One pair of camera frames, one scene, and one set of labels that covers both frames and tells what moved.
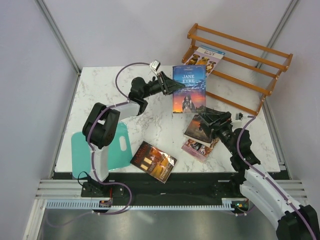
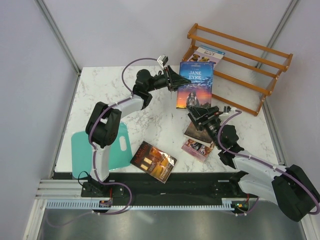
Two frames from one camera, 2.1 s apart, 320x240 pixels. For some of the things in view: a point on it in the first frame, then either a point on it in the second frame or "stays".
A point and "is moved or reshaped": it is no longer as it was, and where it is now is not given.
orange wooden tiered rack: (245, 74) stays
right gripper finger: (212, 114) → (202, 111)
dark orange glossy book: (153, 162) stays
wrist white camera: (155, 65) → (163, 59)
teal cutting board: (119, 152) stays
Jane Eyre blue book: (192, 98) is moved or reshaped
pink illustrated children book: (198, 151) stays
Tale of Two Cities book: (198, 130) stays
